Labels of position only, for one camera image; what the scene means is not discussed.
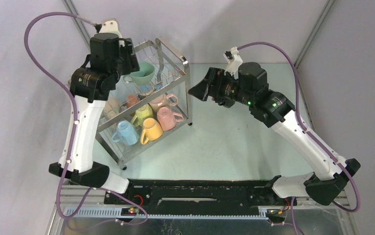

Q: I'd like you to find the large pink mug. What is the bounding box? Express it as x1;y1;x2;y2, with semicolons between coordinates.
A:
149;94;179;113

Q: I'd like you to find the steel two-tier dish rack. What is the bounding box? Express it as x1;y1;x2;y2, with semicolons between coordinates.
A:
96;37;192;170

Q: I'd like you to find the orange-red cup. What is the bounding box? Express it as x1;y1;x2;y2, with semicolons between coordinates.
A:
126;94;140;109

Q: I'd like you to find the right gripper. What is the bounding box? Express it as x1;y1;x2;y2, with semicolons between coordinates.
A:
188;68;254;107

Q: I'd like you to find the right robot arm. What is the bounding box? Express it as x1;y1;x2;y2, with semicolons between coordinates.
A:
188;62;360;206

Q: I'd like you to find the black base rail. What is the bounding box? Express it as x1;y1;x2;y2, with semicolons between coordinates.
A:
104;176;292;218

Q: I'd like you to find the yellow mug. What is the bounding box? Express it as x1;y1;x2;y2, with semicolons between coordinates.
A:
140;117;164;145

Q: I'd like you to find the mint green mug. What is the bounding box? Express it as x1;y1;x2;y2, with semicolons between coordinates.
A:
122;61;155;86

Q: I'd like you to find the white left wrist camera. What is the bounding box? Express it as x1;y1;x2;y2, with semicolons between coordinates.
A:
95;18;122;38

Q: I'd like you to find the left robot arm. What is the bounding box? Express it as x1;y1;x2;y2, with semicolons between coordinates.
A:
48;33;140;204

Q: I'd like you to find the blue-rimmed cup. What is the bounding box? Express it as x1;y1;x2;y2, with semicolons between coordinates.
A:
138;84;163;96

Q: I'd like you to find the yellow-green mug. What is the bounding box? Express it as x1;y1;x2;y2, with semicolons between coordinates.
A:
131;104;154;127

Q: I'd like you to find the light blue mug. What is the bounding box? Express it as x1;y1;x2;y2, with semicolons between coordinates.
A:
112;120;139;146

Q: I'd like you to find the pink faceted mug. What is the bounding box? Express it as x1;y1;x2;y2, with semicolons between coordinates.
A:
157;106;184;131

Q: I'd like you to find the cream decorated mug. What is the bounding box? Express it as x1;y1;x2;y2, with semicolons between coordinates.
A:
103;97;121;120

